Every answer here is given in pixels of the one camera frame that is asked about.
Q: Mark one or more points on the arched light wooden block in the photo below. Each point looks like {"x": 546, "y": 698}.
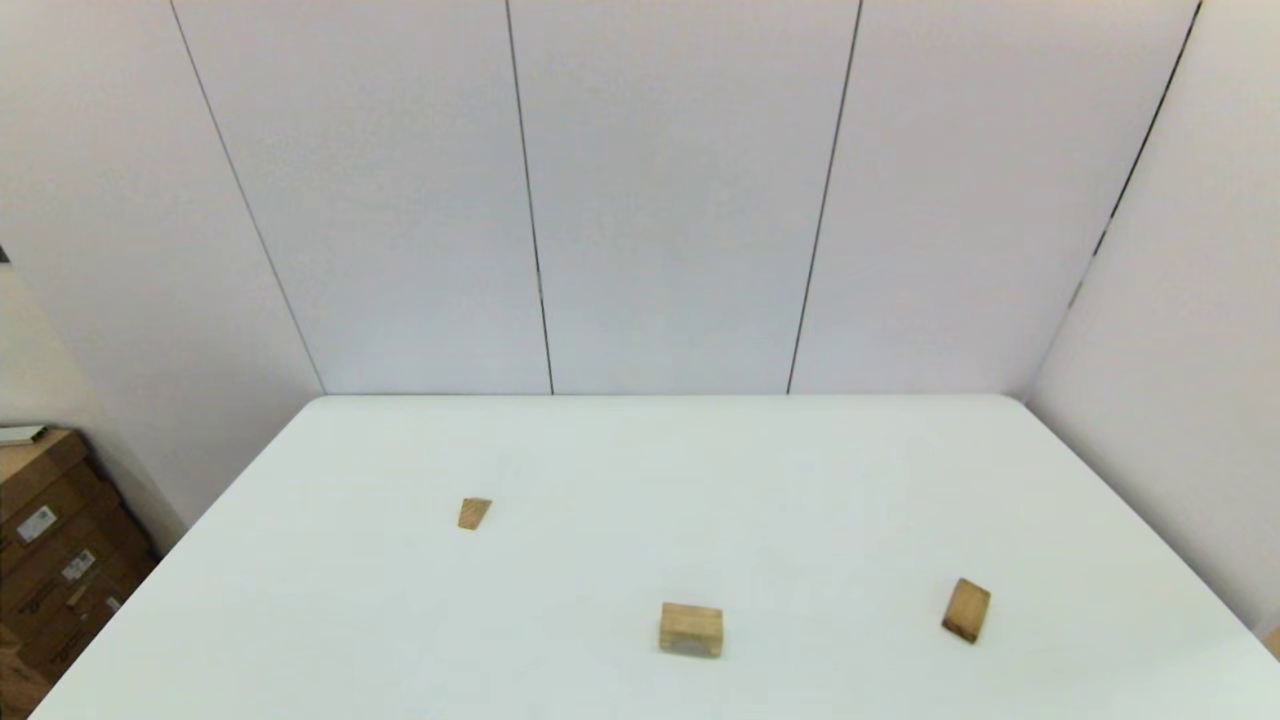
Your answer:
{"x": 691, "y": 630}

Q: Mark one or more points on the triangular wooden block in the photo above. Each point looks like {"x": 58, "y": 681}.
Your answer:
{"x": 474, "y": 513}

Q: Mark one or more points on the brown cardboard box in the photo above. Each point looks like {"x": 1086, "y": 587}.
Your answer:
{"x": 60, "y": 580}
{"x": 95, "y": 625}
{"x": 18, "y": 680}
{"x": 40, "y": 490}

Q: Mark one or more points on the white flat object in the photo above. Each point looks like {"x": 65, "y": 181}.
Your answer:
{"x": 20, "y": 434}

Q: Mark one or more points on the rectangular dark wooden block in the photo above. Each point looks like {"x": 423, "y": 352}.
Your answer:
{"x": 966, "y": 610}

